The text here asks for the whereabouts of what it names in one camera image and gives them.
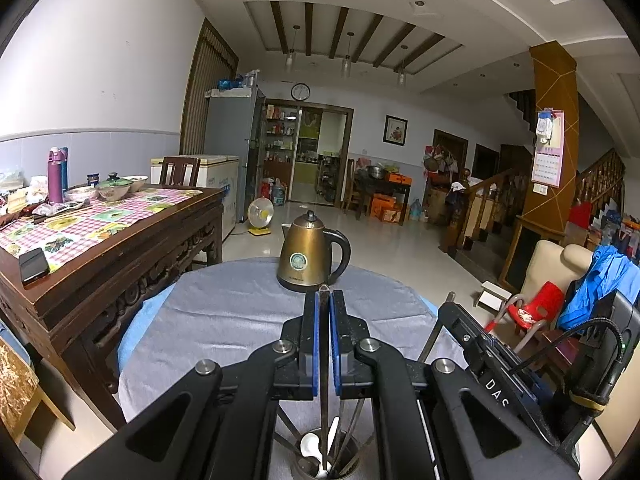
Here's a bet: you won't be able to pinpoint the round grey-covered table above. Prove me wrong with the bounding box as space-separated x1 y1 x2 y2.
117 257 471 411

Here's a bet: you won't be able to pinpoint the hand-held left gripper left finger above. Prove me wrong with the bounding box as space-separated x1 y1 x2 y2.
62 290 321 480

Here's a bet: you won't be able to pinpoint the carved wooden table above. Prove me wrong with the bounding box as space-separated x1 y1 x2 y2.
0 185 224 432

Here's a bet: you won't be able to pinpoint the wooden chair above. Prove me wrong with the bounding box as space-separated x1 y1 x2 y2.
160 156 201 189

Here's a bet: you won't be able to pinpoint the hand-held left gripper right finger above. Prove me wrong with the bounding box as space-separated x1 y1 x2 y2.
330 290 581 480

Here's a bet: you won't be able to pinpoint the white chest freezer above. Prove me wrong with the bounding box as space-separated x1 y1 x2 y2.
150 154 241 241

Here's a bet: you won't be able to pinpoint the wooden stair railing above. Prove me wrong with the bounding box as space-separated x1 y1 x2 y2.
440 147 628 261

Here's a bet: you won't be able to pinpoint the gold electric kettle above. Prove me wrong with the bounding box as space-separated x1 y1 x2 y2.
276 210 352 293

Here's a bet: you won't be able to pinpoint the stainless steel utensil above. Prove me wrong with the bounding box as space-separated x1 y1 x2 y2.
319 284 333 466

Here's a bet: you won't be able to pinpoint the pink wall calendar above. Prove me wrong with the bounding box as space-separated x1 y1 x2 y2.
531 109 566 189

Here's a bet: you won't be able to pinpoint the checkered tablecloth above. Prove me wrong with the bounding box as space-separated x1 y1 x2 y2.
0 187 203 273

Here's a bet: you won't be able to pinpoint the slatted wooden wall panel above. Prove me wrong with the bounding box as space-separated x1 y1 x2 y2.
180 17 240 156

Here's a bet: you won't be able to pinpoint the lidded ceramic bowl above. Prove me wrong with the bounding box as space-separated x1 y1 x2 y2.
96 173 133 202

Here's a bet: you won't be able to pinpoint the dark wooden side table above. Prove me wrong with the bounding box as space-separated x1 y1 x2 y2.
344 159 413 221

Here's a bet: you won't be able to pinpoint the black cable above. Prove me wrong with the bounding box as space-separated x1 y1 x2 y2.
540 316 626 366

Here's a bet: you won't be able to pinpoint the red plastic chair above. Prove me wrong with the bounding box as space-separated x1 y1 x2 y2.
484 281 569 353

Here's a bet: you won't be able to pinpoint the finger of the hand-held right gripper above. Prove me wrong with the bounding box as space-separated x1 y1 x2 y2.
436 291 501 361

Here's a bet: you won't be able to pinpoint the beige armchair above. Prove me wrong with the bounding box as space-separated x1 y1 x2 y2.
517 239 598 311

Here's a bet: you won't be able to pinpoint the plastic bags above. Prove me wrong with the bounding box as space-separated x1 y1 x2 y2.
0 167 48 216

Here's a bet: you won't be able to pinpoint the round electric heater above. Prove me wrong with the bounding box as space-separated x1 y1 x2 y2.
248 197 275 237

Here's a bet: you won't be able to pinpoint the metal chopstick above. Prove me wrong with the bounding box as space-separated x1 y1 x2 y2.
332 399 366 471
417 316 445 362

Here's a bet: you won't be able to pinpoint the metal utensil holder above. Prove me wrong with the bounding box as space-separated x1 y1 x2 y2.
292 429 363 480

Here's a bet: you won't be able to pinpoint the blue jacket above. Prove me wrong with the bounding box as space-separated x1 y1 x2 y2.
556 245 640 332

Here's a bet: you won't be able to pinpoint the brown tiled column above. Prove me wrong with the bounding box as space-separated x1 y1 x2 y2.
520 42 581 223

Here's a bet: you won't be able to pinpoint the wooden stool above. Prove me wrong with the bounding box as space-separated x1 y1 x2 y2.
0 335 77 447

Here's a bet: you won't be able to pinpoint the white stool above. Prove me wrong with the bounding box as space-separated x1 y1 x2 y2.
475 280 516 313

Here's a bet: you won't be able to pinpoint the purple water bottle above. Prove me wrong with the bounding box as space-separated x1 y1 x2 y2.
47 147 68 205

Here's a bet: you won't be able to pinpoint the grey refrigerator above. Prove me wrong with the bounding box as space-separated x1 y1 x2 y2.
205 87 266 223

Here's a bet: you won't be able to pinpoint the framed picture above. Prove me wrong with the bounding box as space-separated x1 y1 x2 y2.
383 115 408 147

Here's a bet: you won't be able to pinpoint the black phone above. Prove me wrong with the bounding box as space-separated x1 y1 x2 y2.
19 247 51 284

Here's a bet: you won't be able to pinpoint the blue table cover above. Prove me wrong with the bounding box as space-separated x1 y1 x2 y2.
116 280 438 361

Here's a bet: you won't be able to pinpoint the shelf cabinet with bottles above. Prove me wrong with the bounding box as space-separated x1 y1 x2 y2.
262 102 298 181

